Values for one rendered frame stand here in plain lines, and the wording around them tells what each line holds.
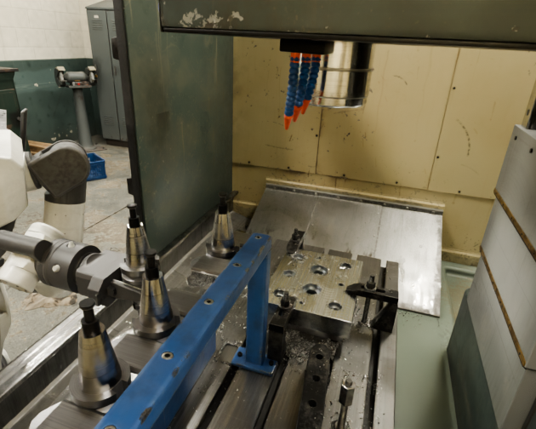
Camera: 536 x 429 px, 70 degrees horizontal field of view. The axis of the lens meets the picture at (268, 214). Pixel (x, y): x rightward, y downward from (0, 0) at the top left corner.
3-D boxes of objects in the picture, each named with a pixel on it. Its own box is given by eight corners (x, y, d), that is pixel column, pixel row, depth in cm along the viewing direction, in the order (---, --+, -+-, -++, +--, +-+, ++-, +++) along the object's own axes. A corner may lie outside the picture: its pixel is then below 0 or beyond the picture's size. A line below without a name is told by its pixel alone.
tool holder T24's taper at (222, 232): (227, 253, 69) (227, 219, 66) (206, 247, 70) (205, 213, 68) (239, 242, 73) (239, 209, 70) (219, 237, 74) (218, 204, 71)
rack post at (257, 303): (230, 365, 87) (230, 251, 75) (239, 348, 92) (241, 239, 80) (272, 377, 85) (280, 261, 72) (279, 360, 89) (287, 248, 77)
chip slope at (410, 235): (212, 292, 158) (211, 236, 148) (264, 225, 217) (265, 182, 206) (442, 348, 135) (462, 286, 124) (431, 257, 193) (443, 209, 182)
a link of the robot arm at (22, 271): (63, 305, 71) (15, 290, 74) (93, 254, 76) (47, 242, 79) (22, 281, 61) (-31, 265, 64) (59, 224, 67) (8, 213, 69)
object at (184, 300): (147, 308, 56) (146, 304, 56) (167, 288, 61) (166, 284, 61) (190, 320, 55) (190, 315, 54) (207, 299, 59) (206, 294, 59)
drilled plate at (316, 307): (257, 316, 97) (258, 300, 95) (287, 260, 122) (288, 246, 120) (349, 339, 91) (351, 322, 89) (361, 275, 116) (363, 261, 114)
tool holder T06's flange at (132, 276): (152, 285, 62) (151, 272, 61) (116, 283, 62) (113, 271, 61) (164, 265, 68) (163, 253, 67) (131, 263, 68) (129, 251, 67)
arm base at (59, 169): (42, 189, 100) (26, 146, 96) (94, 178, 105) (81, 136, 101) (37, 203, 87) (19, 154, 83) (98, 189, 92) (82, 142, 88)
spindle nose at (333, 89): (373, 110, 75) (384, 43, 70) (292, 105, 76) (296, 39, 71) (361, 99, 90) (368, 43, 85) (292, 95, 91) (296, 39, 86)
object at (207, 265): (185, 271, 66) (184, 266, 66) (199, 255, 71) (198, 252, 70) (222, 279, 64) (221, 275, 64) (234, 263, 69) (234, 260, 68)
